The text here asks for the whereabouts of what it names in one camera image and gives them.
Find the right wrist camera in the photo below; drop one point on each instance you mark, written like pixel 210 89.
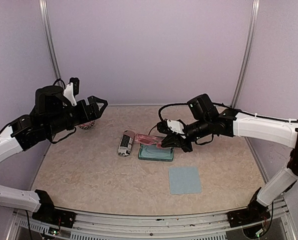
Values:
pixel 170 127

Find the aluminium front rail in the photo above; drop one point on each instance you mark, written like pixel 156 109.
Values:
pixel 101 226

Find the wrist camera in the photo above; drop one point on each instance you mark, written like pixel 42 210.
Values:
pixel 170 127
pixel 75 84

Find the aluminium corner post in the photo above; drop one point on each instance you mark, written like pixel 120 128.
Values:
pixel 48 34
pixel 247 52

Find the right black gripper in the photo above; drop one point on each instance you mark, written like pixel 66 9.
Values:
pixel 170 140

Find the pink transparent sunglasses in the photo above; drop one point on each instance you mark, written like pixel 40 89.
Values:
pixel 149 140

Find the red white patterned bowl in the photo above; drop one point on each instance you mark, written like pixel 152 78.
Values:
pixel 87 126

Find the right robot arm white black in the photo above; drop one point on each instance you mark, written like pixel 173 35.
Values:
pixel 234 122

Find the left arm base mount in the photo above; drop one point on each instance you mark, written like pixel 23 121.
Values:
pixel 47 213

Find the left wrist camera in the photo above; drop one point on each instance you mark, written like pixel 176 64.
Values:
pixel 75 84

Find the blue-grey hard glasses case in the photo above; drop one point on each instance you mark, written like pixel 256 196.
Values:
pixel 170 159

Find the right aluminium corner post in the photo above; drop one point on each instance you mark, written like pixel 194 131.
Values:
pixel 247 52

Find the blue cleaning cloth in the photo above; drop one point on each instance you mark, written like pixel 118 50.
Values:
pixel 184 180
pixel 156 153

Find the left aluminium corner post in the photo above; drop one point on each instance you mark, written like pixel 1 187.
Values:
pixel 48 34

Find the newspaper print glasses case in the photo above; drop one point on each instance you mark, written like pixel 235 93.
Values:
pixel 126 143

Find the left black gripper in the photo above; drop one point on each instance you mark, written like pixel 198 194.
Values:
pixel 95 114

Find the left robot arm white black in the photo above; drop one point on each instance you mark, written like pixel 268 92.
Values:
pixel 55 110

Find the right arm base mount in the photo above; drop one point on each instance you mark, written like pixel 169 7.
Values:
pixel 254 212

